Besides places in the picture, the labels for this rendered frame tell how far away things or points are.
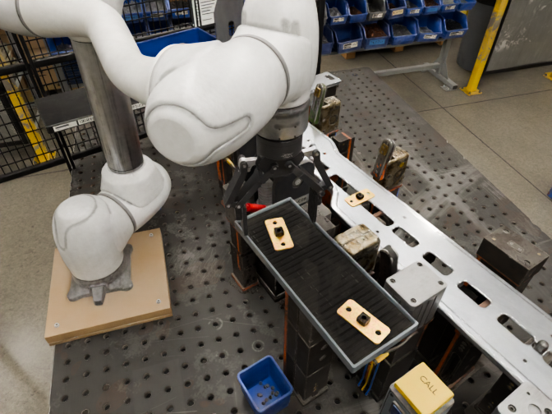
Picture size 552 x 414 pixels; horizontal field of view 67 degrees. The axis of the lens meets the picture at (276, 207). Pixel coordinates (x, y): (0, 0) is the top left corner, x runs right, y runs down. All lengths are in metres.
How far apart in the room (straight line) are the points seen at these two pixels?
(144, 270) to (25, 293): 1.22
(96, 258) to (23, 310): 1.23
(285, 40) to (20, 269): 2.27
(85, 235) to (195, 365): 0.45
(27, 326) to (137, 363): 1.20
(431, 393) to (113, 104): 0.92
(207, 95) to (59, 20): 0.45
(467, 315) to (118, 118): 0.94
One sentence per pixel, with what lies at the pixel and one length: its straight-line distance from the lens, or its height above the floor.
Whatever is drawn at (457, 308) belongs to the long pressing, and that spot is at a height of 1.00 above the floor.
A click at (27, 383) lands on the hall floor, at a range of 2.20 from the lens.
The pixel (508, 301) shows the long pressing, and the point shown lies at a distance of 1.05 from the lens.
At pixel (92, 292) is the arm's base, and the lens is 1.32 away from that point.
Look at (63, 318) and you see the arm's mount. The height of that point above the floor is 0.74.
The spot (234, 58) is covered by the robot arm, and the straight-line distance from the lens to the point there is 0.48.
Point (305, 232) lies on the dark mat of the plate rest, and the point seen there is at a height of 1.16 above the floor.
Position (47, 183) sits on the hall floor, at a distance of 3.15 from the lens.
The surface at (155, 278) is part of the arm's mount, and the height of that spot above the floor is 0.74.
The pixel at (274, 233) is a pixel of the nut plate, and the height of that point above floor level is 1.16.
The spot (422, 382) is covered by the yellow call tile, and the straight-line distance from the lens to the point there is 0.69.
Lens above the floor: 1.76
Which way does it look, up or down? 43 degrees down
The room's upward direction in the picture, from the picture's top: straight up
